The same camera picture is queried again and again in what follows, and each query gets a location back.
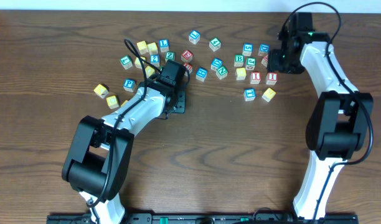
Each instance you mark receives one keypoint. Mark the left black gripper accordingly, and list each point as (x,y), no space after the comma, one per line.
(182,107)

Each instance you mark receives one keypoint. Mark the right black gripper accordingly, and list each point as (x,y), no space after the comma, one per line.
(273,63)

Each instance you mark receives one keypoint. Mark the blue 2 block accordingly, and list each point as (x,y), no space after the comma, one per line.
(155,60)

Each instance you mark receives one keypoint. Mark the red i block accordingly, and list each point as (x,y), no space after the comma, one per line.
(255,78)
(271,78)

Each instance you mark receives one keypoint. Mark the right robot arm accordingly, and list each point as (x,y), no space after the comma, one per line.
(339,132)

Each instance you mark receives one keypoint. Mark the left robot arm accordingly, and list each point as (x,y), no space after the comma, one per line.
(98,159)

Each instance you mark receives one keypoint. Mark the yellow block lower middle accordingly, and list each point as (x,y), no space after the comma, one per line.
(149,71)

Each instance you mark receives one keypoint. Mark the red U block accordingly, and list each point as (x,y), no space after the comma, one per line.
(189,69)

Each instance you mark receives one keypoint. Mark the green Z block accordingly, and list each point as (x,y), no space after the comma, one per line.
(170,56)

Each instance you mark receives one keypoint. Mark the red E block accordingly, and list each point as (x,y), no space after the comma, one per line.
(187,56)

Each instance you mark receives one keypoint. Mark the blue H block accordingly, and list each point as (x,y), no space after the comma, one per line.
(201,74)

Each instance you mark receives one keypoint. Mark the yellow block middle left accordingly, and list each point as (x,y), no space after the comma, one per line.
(139,63)

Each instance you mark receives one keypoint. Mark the blue L block left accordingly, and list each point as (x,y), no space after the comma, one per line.
(164,45)

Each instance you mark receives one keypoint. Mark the blue l block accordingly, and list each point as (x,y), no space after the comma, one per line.
(194,37)
(164,45)

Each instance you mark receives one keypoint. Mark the blue D block right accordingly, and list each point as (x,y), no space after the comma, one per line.
(263,50)

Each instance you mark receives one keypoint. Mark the blue d block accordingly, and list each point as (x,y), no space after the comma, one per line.
(216,63)
(263,50)

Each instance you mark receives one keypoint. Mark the blue P block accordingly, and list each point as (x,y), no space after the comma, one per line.
(129,85)

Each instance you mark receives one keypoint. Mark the yellow block top left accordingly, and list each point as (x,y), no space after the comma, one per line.
(142,47)

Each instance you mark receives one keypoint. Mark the red M block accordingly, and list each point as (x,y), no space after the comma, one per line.
(264,61)

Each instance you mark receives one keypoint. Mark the green L block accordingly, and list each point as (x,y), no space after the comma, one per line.
(126,62)

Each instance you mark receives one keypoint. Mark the blue L block top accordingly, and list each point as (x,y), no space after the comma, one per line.
(194,37)

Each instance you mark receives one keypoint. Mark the green N block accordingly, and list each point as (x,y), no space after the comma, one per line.
(221,72)

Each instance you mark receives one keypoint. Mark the blue S block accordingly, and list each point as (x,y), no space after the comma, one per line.
(247,49)

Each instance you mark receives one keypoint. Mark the green 4 block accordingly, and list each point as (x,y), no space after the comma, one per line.
(215,44)

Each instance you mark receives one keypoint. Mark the yellow block bottom middle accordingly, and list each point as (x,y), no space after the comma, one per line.
(112,102)

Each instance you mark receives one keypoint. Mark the green B block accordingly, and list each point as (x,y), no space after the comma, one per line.
(238,60)

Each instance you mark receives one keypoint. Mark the yellow block far left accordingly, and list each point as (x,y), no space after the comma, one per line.
(101,91)

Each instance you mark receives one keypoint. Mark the yellow block far right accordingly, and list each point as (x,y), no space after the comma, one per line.
(268,95)

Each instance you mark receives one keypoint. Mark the yellow block right cluster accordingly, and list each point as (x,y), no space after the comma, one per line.
(240,73)

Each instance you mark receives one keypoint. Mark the blue T block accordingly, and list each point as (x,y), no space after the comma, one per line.
(249,94)

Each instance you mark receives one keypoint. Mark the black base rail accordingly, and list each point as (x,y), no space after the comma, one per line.
(147,218)

